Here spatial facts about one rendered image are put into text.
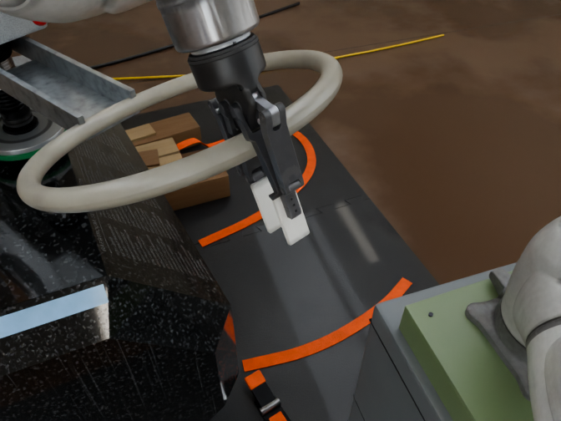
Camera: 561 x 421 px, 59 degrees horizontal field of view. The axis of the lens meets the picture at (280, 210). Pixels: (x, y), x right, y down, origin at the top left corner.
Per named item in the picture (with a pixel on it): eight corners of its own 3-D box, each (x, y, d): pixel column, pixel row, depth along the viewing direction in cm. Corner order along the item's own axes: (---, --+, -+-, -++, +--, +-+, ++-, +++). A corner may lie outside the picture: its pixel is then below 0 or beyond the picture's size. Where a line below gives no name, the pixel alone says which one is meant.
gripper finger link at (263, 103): (246, 78, 52) (268, 69, 47) (267, 124, 53) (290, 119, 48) (227, 88, 51) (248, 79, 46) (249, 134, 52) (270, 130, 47)
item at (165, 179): (-22, 192, 77) (-33, 176, 76) (204, 73, 105) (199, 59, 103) (138, 253, 44) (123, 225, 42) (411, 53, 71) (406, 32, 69)
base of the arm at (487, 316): (532, 264, 94) (542, 245, 90) (625, 366, 79) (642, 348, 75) (448, 292, 90) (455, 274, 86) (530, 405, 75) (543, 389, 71)
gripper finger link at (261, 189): (252, 186, 58) (249, 185, 59) (270, 234, 62) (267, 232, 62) (272, 174, 59) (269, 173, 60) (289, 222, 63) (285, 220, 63)
